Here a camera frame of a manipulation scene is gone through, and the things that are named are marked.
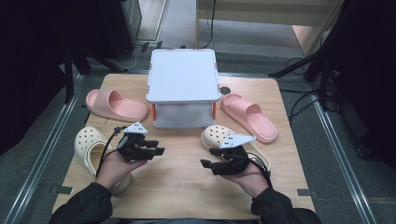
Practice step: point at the round black table grommet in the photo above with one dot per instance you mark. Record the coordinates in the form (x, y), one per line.
(225, 90)

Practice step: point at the white two-tier shoe rack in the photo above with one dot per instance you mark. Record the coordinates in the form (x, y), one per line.
(183, 74)

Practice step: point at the grey tape strip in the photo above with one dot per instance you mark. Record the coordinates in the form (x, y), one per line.
(305, 192)
(63, 190)

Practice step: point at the black cabinet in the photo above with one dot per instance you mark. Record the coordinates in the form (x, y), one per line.
(118, 28)

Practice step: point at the person's left hand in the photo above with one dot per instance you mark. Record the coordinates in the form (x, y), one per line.
(113, 169)

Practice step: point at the black stand legs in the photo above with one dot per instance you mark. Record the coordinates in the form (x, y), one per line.
(69, 84)

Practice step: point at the cream perforated clog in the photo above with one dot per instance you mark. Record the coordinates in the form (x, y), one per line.
(85, 140)
(213, 135)

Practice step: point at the person's right hand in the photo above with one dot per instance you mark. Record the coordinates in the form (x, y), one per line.
(250, 182)

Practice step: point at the metal floor rail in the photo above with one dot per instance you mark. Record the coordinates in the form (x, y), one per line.
(39, 165)
(344, 165)

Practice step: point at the light wooden furniture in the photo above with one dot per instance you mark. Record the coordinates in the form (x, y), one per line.
(264, 12)

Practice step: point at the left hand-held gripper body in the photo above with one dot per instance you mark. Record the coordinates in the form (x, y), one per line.
(132, 149)

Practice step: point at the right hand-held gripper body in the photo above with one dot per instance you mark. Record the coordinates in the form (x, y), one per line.
(235, 161)

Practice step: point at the black tripod stand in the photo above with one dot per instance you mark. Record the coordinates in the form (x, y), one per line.
(292, 66)

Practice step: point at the pink slide slipper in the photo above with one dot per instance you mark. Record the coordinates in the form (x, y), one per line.
(249, 116)
(124, 109)

